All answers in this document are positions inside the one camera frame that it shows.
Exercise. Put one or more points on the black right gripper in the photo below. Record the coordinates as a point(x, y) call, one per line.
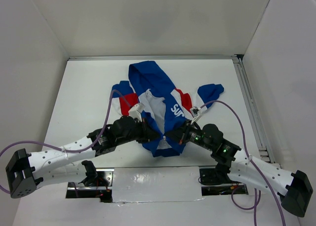
point(180, 134)

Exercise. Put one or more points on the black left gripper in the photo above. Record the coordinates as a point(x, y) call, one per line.
point(148, 134)

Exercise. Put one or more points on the blue white red jacket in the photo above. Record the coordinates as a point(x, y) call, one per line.
point(166, 107)

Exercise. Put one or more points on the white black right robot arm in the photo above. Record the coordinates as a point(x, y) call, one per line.
point(294, 189)

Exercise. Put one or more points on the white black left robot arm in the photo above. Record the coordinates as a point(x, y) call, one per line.
point(27, 172)

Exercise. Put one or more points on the white taped cover panel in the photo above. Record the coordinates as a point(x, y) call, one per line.
point(162, 184)

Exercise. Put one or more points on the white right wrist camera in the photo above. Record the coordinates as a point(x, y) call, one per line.
point(196, 113)

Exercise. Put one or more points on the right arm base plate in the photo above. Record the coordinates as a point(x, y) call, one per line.
point(212, 184)

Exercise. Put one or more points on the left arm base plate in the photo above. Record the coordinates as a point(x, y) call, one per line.
point(101, 188)

